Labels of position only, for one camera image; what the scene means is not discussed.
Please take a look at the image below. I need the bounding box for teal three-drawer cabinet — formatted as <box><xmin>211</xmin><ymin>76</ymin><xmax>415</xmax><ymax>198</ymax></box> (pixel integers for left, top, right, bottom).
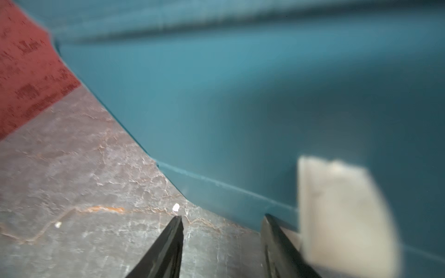
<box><xmin>16</xmin><ymin>1</ymin><xmax>445</xmax><ymax>278</ymax></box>

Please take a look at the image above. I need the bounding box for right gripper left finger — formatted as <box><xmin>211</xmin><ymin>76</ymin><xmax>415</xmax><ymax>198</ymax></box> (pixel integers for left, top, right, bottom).
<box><xmin>126</xmin><ymin>216</ymin><xmax>184</xmax><ymax>278</ymax></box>

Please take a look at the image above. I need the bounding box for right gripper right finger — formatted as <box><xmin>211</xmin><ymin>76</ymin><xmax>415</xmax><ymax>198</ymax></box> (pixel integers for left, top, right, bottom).
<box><xmin>261</xmin><ymin>214</ymin><xmax>321</xmax><ymax>278</ymax></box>

